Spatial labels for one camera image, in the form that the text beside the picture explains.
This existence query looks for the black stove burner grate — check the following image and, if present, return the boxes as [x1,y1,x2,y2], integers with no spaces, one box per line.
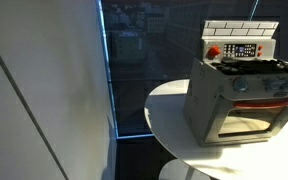
[211,57,288,76]

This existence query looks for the black keypad display panel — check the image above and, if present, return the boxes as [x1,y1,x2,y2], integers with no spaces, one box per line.
[222,43,257,59]

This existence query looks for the red stove knob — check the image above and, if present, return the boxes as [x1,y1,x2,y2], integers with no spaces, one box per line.
[206,45,223,61]

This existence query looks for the grey toy stove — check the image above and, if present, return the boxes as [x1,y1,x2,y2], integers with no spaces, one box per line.
[183,19,288,148]

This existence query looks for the grey oven door with window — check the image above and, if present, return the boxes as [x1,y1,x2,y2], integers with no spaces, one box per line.
[213,93,288,144]

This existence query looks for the white round plate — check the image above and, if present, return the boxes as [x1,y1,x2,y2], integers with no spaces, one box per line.
[143,78,288,180]

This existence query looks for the red oven door handle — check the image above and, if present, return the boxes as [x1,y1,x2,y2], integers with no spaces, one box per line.
[233,97,288,110]

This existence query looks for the blue lit glass partition frame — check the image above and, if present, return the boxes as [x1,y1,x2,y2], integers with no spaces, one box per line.
[96,0,156,140]

